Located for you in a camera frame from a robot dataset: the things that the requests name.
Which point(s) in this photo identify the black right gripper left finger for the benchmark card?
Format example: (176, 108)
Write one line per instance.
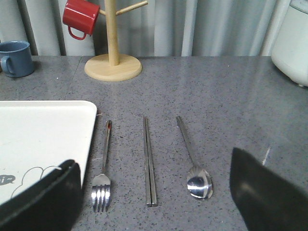
(52, 204)

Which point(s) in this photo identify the silver metal spoon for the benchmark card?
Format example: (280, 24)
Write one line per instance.
(199, 182)

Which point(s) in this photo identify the silver metal fork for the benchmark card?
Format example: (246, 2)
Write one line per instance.
(101, 184)

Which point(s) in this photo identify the metal chopstick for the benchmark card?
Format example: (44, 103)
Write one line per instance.
(151, 167)
(147, 174)

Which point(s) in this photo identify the cream rabbit serving tray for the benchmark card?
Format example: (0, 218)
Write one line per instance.
(37, 136)

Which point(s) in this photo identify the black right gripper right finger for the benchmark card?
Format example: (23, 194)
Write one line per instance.
(266, 201)

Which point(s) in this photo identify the blue enamel mug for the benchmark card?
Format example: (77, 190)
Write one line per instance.
(15, 58)

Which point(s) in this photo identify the white rice cooker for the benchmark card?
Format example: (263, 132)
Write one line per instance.
(290, 50)

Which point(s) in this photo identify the red enamel mug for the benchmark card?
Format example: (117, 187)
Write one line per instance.
(80, 15)

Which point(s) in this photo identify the wooden mug tree stand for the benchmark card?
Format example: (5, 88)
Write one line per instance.
(114, 66)

